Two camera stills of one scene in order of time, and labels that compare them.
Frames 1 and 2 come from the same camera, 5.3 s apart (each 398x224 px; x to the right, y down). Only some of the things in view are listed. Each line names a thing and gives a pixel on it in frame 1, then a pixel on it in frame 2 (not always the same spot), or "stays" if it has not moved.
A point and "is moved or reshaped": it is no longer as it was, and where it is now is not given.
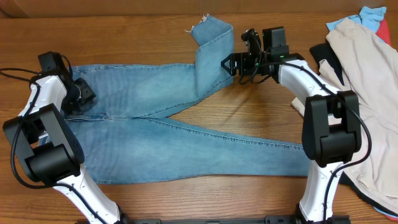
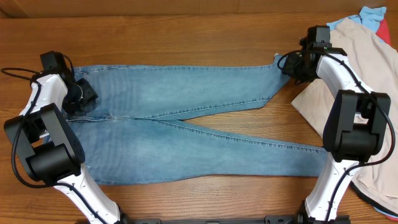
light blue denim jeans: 127,138 is moved or reshaped
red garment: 383,31 stays
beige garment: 359,60 stays
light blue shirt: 369,17 stays
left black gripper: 87,94 stays
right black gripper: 240,61 to 286,71
